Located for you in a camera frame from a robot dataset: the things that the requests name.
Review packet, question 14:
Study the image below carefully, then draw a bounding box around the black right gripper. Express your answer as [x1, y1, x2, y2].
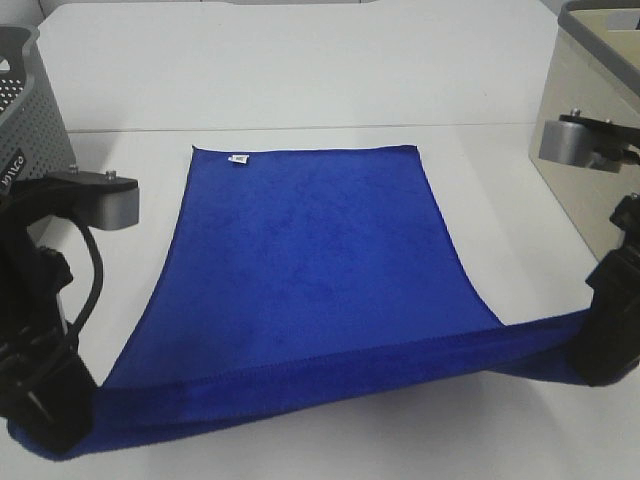
[569, 193, 639, 387]

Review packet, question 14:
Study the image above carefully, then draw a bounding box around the beige bin with grey rim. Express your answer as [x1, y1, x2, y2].
[529, 1, 639, 259]

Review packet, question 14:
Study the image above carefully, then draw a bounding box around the grey perforated plastic basket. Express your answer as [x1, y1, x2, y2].
[1, 25, 76, 195]

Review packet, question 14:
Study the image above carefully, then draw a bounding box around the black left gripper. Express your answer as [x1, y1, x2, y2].
[1, 179, 97, 440]

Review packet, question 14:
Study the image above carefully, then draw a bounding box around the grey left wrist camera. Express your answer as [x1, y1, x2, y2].
[47, 170, 140, 231]

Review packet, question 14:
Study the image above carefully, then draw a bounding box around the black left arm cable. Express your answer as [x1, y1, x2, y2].
[59, 209, 105, 346]

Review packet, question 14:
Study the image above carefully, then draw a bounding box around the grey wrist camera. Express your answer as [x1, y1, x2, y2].
[538, 109, 639, 173]
[47, 170, 140, 231]

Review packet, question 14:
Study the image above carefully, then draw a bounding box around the white towel label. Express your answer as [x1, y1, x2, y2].
[227, 154, 250, 166]

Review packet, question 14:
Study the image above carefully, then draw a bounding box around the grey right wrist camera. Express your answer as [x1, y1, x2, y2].
[538, 109, 639, 173]

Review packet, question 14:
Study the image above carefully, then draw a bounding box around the blue microfibre towel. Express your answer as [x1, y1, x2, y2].
[6, 143, 601, 448]

